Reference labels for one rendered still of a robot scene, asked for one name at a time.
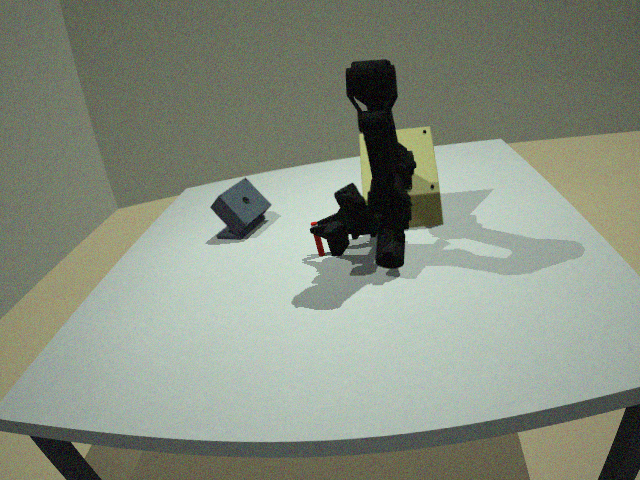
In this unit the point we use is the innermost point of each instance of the red peg with white band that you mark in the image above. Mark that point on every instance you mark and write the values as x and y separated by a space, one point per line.
318 242

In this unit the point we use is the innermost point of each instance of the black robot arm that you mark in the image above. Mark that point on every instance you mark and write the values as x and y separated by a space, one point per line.
373 82

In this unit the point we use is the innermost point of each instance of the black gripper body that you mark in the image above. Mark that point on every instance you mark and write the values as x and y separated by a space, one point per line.
337 233

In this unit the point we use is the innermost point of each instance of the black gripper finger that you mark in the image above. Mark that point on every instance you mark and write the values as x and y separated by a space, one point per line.
338 217
319 230

